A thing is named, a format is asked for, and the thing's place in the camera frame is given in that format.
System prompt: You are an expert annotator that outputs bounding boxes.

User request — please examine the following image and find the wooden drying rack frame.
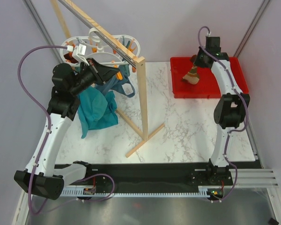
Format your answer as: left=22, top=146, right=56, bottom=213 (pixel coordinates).
left=51, top=0, right=165, bottom=158

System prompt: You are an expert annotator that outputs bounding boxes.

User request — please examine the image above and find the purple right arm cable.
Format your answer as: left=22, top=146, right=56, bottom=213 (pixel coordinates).
left=198, top=26, right=250, bottom=202

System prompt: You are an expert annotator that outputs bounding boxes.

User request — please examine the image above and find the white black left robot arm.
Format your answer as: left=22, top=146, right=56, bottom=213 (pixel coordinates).
left=14, top=58, right=119, bottom=200

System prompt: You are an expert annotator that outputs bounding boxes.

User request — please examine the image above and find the teal cloth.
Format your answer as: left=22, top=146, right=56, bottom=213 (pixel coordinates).
left=78, top=87, right=118, bottom=139

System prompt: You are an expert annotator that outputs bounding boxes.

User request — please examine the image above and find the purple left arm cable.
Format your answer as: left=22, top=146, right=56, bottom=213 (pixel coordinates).
left=17, top=45, right=70, bottom=216

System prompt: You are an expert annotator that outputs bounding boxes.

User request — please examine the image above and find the teal clothespin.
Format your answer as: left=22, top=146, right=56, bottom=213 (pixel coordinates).
left=122, top=37, right=135, bottom=52

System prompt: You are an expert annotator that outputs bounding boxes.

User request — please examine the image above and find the white round clip hanger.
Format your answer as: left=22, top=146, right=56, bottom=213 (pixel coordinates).
left=59, top=29, right=141, bottom=68

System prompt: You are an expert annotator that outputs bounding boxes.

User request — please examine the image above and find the orange clothespin holding cloth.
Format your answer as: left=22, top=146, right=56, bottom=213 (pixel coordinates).
left=116, top=72, right=123, bottom=80

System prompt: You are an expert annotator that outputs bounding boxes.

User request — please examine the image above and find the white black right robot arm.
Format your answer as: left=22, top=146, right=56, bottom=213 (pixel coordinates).
left=194, top=35, right=250, bottom=185

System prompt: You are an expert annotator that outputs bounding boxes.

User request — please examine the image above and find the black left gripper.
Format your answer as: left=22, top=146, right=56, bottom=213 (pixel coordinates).
left=71, top=58, right=119, bottom=96

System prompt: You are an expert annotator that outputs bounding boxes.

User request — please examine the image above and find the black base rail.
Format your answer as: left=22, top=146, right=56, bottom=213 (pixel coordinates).
left=53, top=160, right=232, bottom=194

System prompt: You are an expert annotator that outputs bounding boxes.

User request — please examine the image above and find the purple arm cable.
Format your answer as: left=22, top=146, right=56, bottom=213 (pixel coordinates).
left=198, top=26, right=250, bottom=202
left=17, top=45, right=70, bottom=216

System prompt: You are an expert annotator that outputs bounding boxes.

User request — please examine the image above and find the red plastic bin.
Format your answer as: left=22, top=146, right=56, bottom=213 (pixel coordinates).
left=170, top=57, right=251, bottom=103

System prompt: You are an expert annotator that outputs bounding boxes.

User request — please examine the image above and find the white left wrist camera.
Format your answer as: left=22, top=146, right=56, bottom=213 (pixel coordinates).
left=67, top=44, right=89, bottom=66

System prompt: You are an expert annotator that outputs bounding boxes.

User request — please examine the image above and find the white slotted cable duct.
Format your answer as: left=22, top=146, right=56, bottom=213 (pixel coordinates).
left=60, top=186, right=210, bottom=198

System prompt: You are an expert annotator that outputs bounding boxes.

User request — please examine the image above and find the orange clothespin top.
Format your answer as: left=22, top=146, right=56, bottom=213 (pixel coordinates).
left=128, top=46, right=137, bottom=53

